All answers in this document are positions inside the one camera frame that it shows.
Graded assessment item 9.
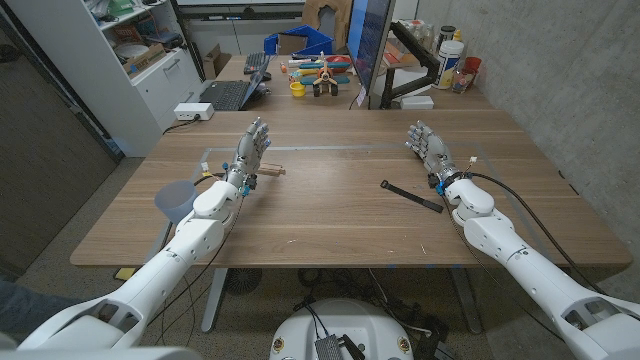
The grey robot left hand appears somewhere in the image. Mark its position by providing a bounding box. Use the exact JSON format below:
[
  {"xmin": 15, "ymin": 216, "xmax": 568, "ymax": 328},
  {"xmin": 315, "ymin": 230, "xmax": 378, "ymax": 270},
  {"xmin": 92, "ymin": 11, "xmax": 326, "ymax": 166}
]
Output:
[{"xmin": 226, "ymin": 117, "xmax": 272, "ymax": 190}]

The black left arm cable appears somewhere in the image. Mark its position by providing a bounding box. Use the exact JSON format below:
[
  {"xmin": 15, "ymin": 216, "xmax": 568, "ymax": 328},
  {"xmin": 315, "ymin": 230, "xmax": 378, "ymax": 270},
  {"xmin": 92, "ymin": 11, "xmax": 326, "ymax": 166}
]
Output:
[{"xmin": 147, "ymin": 172, "xmax": 246, "ymax": 346}]

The white labelled canister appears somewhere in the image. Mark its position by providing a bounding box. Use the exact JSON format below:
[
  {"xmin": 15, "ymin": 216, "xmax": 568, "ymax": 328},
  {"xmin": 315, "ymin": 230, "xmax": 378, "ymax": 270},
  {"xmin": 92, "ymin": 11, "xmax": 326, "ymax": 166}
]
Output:
[{"xmin": 433, "ymin": 39, "xmax": 466, "ymax": 91}]

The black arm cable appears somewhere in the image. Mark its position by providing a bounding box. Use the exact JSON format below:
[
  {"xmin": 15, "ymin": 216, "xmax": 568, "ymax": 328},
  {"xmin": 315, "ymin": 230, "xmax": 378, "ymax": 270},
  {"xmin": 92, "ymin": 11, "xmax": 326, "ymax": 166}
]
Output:
[
  {"xmin": 147, "ymin": 172, "xmax": 246, "ymax": 346},
  {"xmin": 467, "ymin": 171, "xmax": 609, "ymax": 297}
]

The large computer monitor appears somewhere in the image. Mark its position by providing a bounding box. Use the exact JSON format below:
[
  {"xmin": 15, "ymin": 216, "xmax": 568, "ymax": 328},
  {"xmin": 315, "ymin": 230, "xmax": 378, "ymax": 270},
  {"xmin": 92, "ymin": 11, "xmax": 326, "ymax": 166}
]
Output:
[{"xmin": 346, "ymin": 0, "xmax": 396, "ymax": 110}]

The wooden toy airplane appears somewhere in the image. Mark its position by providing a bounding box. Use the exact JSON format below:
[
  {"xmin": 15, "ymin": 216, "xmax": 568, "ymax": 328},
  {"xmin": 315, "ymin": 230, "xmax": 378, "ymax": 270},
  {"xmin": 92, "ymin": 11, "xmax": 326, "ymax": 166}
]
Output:
[{"xmin": 298, "ymin": 51, "xmax": 352, "ymax": 98}]

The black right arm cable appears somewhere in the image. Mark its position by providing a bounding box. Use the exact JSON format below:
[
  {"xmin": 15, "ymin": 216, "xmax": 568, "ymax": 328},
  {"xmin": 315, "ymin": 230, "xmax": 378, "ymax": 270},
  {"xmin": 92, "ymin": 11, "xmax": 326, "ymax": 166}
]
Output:
[{"xmin": 467, "ymin": 171, "xmax": 609, "ymax": 297}]

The black velcro strap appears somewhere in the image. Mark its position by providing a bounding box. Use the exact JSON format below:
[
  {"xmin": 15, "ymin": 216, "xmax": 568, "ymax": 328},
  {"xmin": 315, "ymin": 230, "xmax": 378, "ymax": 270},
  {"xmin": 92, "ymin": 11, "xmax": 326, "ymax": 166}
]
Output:
[{"xmin": 379, "ymin": 179, "xmax": 445, "ymax": 215}]

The grey table leg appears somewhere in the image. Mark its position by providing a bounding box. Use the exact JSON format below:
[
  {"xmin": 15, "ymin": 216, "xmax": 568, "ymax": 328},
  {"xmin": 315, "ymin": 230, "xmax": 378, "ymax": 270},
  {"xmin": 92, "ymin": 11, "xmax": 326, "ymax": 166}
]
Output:
[
  {"xmin": 449, "ymin": 268, "xmax": 484, "ymax": 335},
  {"xmin": 200, "ymin": 268, "xmax": 229, "ymax": 334}
]

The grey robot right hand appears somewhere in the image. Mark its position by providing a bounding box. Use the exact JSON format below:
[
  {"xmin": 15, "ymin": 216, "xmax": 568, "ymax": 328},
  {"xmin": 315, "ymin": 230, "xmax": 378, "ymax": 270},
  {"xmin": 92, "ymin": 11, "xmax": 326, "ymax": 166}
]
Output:
[{"xmin": 405, "ymin": 120, "xmax": 465, "ymax": 187}]

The small wooden block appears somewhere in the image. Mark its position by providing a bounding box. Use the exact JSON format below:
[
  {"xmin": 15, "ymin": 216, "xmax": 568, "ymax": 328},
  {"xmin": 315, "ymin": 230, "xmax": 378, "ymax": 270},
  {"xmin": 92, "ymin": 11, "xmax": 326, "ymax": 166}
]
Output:
[{"xmin": 257, "ymin": 162, "xmax": 287, "ymax": 178}]

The blue plastic bin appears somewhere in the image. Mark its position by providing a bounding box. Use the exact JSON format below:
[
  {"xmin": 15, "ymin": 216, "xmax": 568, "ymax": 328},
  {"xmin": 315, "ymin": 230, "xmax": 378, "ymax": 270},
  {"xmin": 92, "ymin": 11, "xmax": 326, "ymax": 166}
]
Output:
[{"xmin": 263, "ymin": 24, "xmax": 335, "ymax": 57}]

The printed cardboard shelf box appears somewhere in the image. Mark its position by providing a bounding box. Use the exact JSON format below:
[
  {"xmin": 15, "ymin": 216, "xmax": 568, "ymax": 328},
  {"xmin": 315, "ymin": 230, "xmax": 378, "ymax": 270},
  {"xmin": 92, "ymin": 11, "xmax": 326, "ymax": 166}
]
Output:
[{"xmin": 122, "ymin": 43, "xmax": 167, "ymax": 76}]

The open cardboard box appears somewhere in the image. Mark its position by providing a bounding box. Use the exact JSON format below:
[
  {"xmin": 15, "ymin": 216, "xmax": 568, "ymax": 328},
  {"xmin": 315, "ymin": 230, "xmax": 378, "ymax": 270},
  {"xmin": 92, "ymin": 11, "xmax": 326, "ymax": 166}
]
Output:
[{"xmin": 202, "ymin": 43, "xmax": 233, "ymax": 81}]

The black keyboard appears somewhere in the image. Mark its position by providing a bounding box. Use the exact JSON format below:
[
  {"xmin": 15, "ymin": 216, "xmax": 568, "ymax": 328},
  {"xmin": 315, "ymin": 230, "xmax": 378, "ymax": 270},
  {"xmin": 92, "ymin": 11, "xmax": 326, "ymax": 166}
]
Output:
[{"xmin": 243, "ymin": 51, "xmax": 269, "ymax": 76}]

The small flat white box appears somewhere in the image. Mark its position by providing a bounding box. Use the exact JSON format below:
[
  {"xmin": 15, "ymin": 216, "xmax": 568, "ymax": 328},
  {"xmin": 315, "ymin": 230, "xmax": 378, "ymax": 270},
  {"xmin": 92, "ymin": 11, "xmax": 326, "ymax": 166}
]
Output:
[{"xmin": 399, "ymin": 95, "xmax": 435, "ymax": 111}]

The person's leg in jeans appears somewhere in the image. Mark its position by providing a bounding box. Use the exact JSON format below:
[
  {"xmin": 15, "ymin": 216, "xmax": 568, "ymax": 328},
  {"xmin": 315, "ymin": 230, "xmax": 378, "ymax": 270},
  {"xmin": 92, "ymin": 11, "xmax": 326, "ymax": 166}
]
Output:
[{"xmin": 0, "ymin": 277, "xmax": 84, "ymax": 346}]

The round black floor grille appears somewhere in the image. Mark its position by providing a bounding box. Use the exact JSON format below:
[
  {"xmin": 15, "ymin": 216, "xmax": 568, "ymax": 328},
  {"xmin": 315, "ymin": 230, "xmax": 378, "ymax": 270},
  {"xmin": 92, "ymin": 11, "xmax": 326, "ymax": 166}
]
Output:
[{"xmin": 224, "ymin": 268, "xmax": 264, "ymax": 296}]

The translucent blue plastic cup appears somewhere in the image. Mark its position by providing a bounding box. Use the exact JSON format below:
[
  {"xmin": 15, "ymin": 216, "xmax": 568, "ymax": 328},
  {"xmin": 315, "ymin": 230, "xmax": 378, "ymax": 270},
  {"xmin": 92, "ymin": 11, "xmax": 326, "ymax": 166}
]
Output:
[{"xmin": 153, "ymin": 180, "xmax": 199, "ymax": 225}]

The dark lidded jar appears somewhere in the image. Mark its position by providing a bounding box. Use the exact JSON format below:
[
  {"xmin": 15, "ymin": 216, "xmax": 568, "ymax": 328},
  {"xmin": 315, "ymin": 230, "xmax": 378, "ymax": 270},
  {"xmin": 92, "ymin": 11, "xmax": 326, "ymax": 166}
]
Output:
[{"xmin": 437, "ymin": 25, "xmax": 457, "ymax": 51}]

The dark open laptop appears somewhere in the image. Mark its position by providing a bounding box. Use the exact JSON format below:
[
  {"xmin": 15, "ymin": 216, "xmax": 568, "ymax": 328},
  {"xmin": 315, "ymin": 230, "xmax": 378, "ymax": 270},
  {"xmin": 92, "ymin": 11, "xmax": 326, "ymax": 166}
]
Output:
[{"xmin": 198, "ymin": 54, "xmax": 274, "ymax": 112}]

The white power strip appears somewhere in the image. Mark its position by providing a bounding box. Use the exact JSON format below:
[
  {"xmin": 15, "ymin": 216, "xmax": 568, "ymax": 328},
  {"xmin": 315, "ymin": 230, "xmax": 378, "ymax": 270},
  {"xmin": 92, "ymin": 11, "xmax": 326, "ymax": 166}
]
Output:
[{"xmin": 173, "ymin": 102, "xmax": 215, "ymax": 122}]

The white shelf cabinet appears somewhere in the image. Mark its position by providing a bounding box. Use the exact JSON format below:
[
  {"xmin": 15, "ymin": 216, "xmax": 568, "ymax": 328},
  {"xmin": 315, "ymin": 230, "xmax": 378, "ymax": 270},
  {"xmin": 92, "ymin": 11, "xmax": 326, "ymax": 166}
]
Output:
[{"xmin": 4, "ymin": 0, "xmax": 206, "ymax": 159}]

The clear glass jar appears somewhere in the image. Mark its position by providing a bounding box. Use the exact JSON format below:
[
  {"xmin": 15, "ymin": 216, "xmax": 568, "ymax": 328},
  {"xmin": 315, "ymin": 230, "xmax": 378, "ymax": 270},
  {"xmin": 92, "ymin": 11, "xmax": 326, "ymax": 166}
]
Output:
[{"xmin": 452, "ymin": 68, "xmax": 476, "ymax": 95}]

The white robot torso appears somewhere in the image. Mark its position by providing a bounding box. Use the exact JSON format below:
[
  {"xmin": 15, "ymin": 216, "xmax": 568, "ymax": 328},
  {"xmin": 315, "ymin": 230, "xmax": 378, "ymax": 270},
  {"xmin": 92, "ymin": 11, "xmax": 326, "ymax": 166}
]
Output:
[{"xmin": 269, "ymin": 298, "xmax": 415, "ymax": 360}]

